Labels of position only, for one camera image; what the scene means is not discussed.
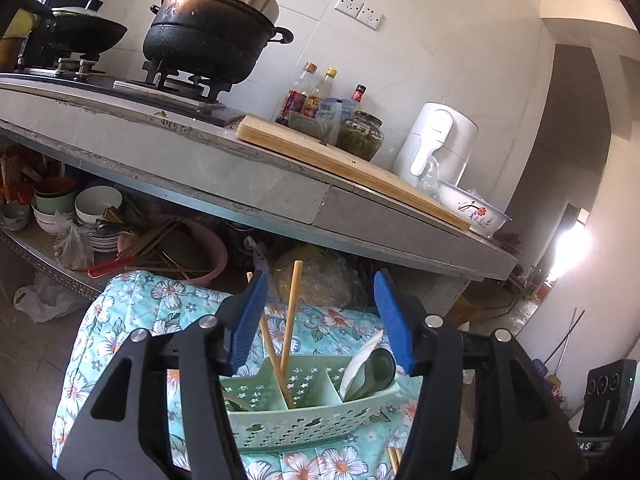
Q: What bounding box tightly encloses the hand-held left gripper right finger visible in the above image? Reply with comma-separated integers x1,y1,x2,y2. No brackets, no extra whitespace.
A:
374,269,586,480

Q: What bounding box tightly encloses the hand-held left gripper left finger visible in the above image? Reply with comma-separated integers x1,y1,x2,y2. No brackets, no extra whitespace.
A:
55,270,268,480

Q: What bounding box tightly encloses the metal spoon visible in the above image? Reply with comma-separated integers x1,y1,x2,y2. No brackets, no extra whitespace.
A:
360,349,397,397

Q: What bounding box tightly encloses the white shell-shaped scoop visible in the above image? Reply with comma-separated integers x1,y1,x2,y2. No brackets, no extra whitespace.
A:
337,342,388,403

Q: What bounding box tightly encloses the green plastic utensil holder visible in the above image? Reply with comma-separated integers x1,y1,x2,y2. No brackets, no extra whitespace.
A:
220,355,401,453

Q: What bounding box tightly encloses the pink plastic basin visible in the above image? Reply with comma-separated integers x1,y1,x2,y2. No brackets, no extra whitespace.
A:
117,217,229,281

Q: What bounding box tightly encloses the plastic bag with yellow contents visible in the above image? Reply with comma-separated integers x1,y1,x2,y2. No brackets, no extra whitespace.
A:
272,245,369,311

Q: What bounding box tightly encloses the floral turquoise blanket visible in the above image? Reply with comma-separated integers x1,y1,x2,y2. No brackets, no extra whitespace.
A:
50,270,471,480

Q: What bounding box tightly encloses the bundle of old chopsticks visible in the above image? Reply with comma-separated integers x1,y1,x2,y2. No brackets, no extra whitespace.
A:
120,215,201,281

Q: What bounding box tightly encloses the floral enamel basin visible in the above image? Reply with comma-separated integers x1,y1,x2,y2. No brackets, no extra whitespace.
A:
437,181,512,236

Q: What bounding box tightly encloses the grey concrete counter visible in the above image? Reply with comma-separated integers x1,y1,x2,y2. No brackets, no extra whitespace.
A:
0,72,519,281

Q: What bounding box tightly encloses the stack of white plates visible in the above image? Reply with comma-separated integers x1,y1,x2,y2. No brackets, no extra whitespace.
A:
75,222,122,254

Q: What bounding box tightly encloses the wooden cutting board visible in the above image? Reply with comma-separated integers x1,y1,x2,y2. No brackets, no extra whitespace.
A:
235,114,472,231

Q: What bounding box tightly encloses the glass jar of pickles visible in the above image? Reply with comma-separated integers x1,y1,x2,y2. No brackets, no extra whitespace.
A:
336,111,384,163

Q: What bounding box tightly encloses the small clear plastic bag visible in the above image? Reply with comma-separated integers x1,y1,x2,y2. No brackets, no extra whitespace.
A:
52,210,96,271

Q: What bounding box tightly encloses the white ceramic bowl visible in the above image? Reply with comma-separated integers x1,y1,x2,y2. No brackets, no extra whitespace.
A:
75,186,124,226

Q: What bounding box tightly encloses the white countertop appliance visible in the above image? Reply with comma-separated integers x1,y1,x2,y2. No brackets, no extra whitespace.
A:
392,102,480,191

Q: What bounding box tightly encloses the white plastic bag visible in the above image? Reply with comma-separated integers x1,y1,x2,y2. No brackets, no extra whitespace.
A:
12,272,77,324

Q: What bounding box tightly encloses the metal shelf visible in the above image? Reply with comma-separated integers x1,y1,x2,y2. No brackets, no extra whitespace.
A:
0,225,101,302

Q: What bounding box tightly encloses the green ceramic bowl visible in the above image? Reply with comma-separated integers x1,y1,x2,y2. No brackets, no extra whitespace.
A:
31,194,79,222

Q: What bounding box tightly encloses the gas stove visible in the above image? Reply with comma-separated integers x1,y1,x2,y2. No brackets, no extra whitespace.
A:
0,55,246,127

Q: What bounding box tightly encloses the red-capped bottle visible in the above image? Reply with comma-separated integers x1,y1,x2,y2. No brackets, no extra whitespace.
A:
347,84,369,114

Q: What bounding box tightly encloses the dark sauce bottle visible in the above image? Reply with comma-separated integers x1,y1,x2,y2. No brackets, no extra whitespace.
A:
277,62,319,126

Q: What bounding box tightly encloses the yellow-capped bottle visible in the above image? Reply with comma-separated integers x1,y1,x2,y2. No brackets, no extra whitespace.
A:
302,67,339,121

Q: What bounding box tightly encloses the black cooking pot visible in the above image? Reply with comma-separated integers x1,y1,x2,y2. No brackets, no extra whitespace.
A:
142,0,295,86

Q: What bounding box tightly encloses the black frying pan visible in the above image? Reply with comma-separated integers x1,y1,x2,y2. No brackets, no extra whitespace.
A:
20,0,128,58

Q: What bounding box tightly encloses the red utensil handle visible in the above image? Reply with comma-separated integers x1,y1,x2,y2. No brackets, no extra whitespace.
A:
87,256,139,279

